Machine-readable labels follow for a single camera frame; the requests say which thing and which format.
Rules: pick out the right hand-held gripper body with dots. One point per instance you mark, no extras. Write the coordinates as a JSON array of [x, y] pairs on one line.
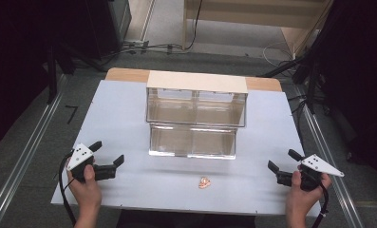
[[319, 165]]

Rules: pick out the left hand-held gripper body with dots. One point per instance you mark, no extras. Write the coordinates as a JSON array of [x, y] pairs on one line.
[[80, 155]]

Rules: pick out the clear plastic drawer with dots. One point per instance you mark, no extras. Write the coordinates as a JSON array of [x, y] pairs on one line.
[[170, 110], [176, 142]]

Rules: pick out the small shiny copper ornament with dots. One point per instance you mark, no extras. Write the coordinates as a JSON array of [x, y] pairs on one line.
[[204, 182]]

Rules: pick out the beige drawer cabinet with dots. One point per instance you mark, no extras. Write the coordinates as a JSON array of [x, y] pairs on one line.
[[195, 81]]

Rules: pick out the person's right hand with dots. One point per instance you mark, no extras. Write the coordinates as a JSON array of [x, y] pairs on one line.
[[301, 198]]

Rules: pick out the person's left hand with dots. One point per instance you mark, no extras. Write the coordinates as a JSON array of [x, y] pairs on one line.
[[86, 193]]

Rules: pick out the white table board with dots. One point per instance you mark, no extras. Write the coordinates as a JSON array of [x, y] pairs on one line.
[[119, 110]]

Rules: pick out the wooden table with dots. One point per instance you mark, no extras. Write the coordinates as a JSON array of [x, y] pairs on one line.
[[126, 75]]

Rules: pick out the black metal stand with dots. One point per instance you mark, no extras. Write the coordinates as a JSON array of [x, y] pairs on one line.
[[52, 76], [303, 68]]

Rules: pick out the person's dark legs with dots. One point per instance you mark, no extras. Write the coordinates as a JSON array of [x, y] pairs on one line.
[[183, 220]]

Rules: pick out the black curtain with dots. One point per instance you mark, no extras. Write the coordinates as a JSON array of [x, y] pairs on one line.
[[15, 63], [360, 79]]

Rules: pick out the light wooden furniture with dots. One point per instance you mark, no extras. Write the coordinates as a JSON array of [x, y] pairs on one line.
[[249, 14]]

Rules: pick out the metal floor rail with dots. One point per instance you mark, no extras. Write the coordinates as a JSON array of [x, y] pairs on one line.
[[24, 155], [331, 158]]

